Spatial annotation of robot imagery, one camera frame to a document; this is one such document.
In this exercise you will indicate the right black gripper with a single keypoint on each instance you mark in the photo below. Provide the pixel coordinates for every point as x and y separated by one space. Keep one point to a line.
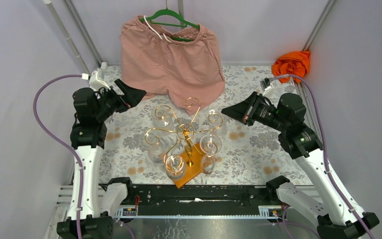
245 110

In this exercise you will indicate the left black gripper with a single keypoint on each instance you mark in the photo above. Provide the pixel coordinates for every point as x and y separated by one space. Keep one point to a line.
119 100

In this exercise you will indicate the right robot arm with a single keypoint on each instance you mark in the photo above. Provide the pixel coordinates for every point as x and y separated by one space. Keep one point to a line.
337 215

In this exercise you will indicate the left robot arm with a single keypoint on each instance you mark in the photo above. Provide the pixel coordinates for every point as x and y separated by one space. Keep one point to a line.
87 218

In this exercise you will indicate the gold wine glass rack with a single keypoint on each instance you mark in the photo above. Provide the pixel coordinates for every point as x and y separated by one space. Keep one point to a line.
184 132

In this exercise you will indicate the wooden rack base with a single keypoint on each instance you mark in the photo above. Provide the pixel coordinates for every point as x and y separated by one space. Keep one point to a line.
192 164

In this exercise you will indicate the floral table cloth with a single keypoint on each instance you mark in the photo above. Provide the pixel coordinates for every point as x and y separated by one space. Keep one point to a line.
249 156

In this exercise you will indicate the orange cloth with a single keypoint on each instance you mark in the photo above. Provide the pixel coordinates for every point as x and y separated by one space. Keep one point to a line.
295 63

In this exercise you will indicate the pink shorts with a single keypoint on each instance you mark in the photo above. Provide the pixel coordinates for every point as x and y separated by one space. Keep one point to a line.
184 65

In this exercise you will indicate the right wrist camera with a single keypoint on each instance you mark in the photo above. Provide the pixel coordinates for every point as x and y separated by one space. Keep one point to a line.
266 86

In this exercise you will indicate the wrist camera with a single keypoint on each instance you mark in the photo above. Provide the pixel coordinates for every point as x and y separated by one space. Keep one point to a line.
96 78
266 86

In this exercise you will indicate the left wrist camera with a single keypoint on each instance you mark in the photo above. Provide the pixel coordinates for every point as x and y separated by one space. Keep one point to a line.
96 78

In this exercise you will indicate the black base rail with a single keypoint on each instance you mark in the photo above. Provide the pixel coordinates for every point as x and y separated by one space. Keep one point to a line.
148 200

